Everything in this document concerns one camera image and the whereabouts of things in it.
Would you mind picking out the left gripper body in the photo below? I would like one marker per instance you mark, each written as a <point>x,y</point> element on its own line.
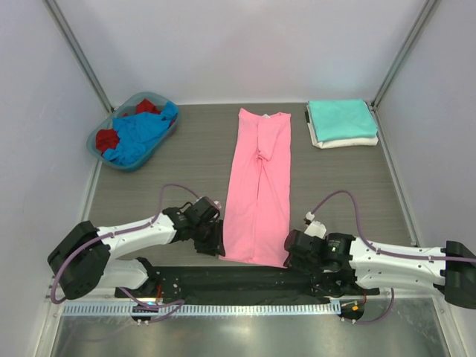
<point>213,238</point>

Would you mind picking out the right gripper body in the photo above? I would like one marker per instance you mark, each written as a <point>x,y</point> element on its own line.
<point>294,253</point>

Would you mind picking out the pink t shirt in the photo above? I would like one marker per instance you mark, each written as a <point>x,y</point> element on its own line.
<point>257,211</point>

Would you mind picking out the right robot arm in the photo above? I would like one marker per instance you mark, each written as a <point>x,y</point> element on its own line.
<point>342,265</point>

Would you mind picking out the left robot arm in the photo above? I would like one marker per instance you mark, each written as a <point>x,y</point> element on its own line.
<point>91,258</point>

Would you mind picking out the white folded t shirt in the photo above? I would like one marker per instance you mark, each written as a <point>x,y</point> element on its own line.
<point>354,142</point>

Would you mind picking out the blue t shirt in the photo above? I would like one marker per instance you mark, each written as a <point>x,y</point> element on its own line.
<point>138,134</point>

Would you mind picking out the teal folded t shirt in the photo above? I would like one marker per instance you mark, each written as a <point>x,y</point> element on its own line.
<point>341,119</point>

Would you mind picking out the red t shirt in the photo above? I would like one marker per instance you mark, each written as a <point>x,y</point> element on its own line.
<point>108,138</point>

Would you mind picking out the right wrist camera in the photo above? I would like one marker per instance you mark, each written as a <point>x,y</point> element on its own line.
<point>314,228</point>

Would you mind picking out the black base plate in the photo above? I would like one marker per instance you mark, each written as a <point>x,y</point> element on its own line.
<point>182,282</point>

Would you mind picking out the slotted cable duct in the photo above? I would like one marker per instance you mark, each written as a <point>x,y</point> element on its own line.
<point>126,308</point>

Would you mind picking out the right aluminium frame post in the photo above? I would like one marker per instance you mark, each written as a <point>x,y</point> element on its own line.
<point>411,39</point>

